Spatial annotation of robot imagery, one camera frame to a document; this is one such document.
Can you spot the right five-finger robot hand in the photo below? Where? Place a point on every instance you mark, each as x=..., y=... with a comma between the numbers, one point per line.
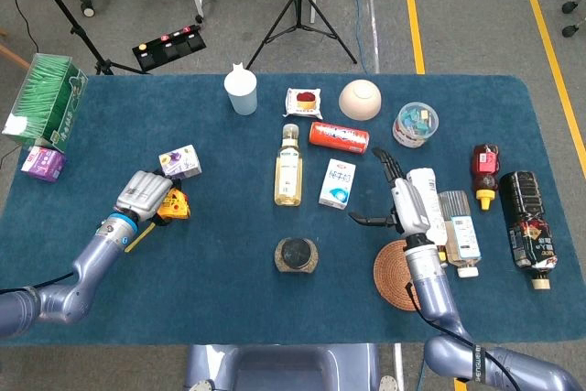
x=412, y=208

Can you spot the left five-finger robot hand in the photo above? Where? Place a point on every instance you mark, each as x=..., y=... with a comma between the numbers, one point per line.
x=142, y=194

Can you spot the yellow tape measure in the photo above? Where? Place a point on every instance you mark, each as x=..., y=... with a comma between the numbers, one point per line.
x=176, y=205

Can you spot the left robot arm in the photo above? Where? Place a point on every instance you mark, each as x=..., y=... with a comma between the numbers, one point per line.
x=68, y=295

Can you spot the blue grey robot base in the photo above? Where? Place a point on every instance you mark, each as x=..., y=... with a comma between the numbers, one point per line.
x=284, y=368

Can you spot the white bottle yellow cap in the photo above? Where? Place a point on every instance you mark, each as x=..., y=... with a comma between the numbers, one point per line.
x=432, y=198

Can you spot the purple white small carton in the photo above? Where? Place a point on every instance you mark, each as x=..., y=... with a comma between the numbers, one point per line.
x=183, y=159

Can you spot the clear bottle white cap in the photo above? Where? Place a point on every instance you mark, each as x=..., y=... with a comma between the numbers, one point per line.
x=462, y=231

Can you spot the round woven coaster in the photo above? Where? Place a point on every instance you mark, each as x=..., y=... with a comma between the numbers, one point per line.
x=391, y=276

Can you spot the white blue milk carton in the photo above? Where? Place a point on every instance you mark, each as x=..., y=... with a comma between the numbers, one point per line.
x=337, y=182

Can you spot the clear tub of clips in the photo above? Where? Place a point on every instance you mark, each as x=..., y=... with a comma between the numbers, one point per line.
x=415, y=124

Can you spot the dark red squeeze bottle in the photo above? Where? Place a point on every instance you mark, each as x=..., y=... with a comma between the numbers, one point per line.
x=485, y=166

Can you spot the orange red drink can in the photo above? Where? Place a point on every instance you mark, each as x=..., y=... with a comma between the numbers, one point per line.
x=339, y=137

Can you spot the purple tissue pack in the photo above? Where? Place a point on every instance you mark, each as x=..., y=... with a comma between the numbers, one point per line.
x=43, y=164

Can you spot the large black drink bottle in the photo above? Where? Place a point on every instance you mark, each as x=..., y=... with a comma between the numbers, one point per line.
x=524, y=208

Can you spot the blue table cloth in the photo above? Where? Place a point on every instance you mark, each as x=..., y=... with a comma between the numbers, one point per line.
x=183, y=299

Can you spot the beige bowl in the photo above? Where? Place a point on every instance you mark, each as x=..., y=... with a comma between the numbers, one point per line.
x=360, y=99

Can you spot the seed jar black lid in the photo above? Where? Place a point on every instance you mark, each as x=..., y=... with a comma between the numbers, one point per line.
x=296, y=254

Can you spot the clear bottle yellow liquid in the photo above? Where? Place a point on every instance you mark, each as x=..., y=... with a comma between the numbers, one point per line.
x=288, y=171

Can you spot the green tea bag box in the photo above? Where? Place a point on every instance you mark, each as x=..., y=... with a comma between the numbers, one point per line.
x=43, y=98

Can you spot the light blue cup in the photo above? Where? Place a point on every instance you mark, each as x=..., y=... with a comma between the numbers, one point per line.
x=241, y=91

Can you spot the black foot pedal box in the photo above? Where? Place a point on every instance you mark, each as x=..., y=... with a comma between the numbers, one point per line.
x=169, y=48

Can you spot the packaged small cake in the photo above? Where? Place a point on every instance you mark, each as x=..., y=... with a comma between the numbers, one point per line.
x=303, y=102

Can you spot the black slanted light stand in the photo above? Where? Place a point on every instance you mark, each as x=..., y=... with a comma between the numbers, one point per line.
x=68, y=15

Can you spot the black chair casters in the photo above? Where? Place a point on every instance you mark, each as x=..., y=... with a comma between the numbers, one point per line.
x=570, y=6

